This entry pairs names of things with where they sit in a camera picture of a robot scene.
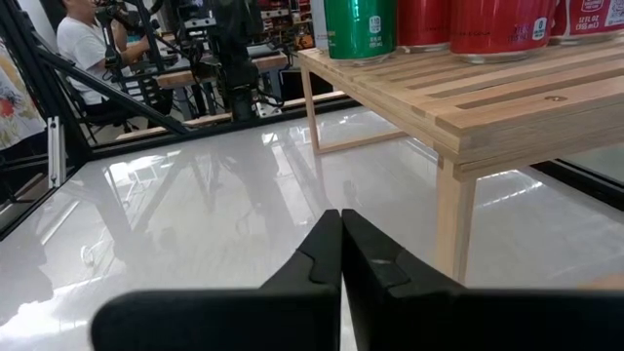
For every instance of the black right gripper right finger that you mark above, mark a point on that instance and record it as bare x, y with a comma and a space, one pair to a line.
463, 322

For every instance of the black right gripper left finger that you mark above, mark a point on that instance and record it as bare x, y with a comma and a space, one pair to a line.
244, 322

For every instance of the red Coca-Cola Zero can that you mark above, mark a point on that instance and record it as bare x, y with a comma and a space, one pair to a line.
421, 24

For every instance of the green Sprite can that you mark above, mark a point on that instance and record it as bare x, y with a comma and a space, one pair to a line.
358, 29

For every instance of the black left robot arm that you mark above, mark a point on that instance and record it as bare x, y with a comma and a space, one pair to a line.
239, 73

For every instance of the wooden slatted shelf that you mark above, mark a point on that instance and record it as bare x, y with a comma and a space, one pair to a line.
487, 112

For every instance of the background storage shelf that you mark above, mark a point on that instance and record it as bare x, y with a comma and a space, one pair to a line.
292, 24

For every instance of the black office chair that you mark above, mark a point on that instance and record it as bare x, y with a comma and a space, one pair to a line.
105, 117

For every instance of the wooden workbench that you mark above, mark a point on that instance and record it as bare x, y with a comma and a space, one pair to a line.
273, 62

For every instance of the person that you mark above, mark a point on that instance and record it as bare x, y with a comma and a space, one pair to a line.
85, 44
17, 97

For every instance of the silver metal bracket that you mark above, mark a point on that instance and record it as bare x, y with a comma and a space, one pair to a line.
263, 109
57, 151

